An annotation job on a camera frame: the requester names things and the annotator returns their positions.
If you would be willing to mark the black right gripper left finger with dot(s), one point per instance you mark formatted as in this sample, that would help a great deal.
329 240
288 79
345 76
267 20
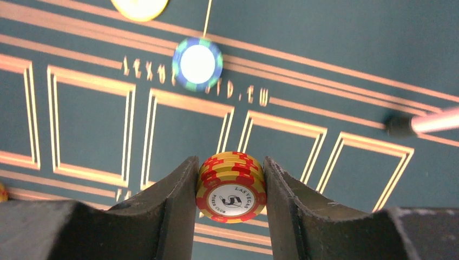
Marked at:
157 223

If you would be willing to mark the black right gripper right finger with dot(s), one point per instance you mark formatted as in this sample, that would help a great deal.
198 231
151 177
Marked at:
304 224

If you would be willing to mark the orange poker chip stack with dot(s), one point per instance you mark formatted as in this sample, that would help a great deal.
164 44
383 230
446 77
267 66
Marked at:
231 188

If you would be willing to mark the green chip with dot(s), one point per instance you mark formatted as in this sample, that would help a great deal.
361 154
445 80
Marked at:
197 64

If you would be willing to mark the yellow dealer button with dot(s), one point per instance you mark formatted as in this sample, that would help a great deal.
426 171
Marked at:
140 10

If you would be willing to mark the green poker table mat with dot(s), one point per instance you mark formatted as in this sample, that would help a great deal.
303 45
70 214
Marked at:
90 112

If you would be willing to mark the pink tripod stand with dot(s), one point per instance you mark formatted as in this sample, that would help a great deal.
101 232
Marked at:
415 125

